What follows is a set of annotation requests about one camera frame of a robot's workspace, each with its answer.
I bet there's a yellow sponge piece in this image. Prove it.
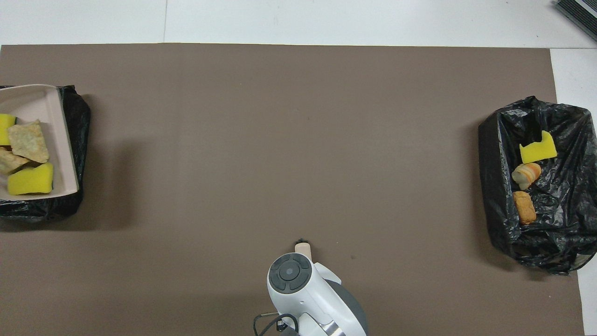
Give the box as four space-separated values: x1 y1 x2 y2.
7 162 55 196
0 114 17 146
519 131 558 165

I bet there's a dark ribbed device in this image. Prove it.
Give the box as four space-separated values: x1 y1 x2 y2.
554 0 597 29

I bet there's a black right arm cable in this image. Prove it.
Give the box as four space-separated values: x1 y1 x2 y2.
253 313 300 336

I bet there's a pale toy dumpling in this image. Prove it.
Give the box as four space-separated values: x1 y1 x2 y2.
0 147 31 176
7 119 50 164

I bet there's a black bag lined bin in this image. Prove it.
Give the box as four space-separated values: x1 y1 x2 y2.
478 96 597 276
0 85 92 222

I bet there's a brown table mat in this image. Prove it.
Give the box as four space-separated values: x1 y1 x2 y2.
0 43 585 336

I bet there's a beige plastic dustpan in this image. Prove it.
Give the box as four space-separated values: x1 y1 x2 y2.
0 84 79 201

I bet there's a brown toy bread roll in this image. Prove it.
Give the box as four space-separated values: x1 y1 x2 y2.
513 191 537 225

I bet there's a toy croissant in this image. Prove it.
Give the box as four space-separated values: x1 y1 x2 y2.
511 162 542 191

